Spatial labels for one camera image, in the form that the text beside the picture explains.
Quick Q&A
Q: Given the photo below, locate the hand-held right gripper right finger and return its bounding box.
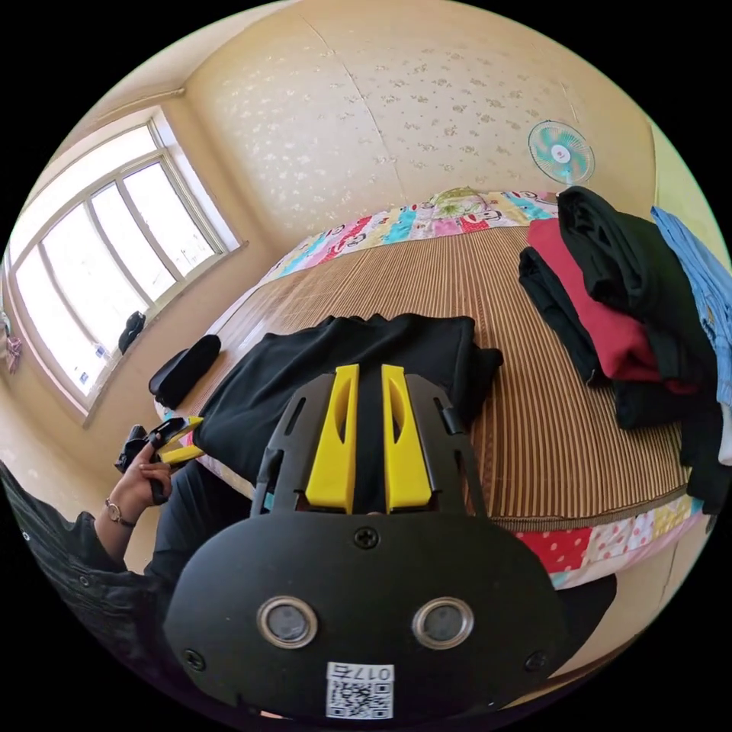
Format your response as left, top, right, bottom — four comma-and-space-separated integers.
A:
381, 363, 433, 515

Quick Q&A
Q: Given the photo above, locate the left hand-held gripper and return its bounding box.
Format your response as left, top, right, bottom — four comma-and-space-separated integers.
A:
114, 416, 206, 506

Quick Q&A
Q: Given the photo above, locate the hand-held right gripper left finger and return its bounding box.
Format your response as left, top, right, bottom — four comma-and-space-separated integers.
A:
304, 363, 361, 515

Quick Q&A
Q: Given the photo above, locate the black long sleeve shirt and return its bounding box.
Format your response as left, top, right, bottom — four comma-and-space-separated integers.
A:
191, 313, 505, 506

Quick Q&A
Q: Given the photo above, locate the person's left forearm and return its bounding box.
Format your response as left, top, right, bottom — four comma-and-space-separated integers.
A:
93, 496, 140, 570

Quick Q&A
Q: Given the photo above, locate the person's left hand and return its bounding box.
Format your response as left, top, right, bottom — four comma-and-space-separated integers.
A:
111, 445, 173, 519

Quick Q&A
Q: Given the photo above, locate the black bag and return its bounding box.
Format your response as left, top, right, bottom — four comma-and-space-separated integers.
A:
117, 310, 147, 356

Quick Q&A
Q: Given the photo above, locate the bed with woven mat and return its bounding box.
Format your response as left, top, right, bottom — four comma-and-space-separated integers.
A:
152, 185, 716, 591

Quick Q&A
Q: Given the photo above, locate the person's body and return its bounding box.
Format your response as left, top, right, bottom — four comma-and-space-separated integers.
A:
0, 459, 620, 716

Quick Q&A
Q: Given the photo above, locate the window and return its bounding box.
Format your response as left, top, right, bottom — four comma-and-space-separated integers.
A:
2, 105, 250, 429

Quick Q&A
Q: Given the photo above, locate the pile of clothes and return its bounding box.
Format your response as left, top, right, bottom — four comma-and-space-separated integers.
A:
517, 185, 732, 517

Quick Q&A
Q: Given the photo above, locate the teal wall fan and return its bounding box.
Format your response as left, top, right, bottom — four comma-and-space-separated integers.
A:
526, 118, 596, 191

